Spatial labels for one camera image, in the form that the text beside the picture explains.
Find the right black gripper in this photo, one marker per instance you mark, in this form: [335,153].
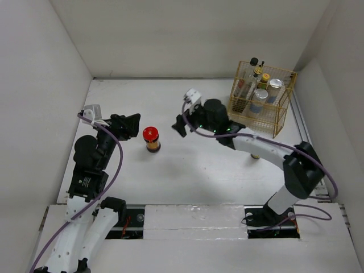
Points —
[190,115]

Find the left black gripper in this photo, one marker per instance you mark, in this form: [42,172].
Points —
[125,126]

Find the red lid sauce jar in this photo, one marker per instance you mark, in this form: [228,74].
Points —
[151,137]

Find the black cap vinegar bottle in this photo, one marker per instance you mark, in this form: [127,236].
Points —
[239,102]

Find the small yellow label bottle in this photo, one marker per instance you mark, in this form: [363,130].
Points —
[255,156]

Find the gold spout oil bottle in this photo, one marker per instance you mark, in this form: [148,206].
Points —
[252,80]

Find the silver lid shaker blue label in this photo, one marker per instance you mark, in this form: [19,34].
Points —
[258,99]

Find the yellow cap sauce bottle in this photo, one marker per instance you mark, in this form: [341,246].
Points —
[263,82]

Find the silver lid shaker tall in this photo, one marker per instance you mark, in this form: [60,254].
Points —
[275,86]

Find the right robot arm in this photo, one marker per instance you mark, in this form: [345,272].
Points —
[300,164]

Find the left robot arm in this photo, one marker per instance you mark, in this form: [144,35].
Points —
[90,215]

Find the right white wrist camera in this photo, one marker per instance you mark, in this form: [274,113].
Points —
[192,98]

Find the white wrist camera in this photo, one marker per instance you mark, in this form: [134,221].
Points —
[92,112]
[192,98]

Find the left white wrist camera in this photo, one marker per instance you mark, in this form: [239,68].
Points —
[92,112]

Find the yellow wire basket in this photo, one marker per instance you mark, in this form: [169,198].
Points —
[272,117]

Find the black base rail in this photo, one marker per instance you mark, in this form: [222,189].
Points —
[196,222]

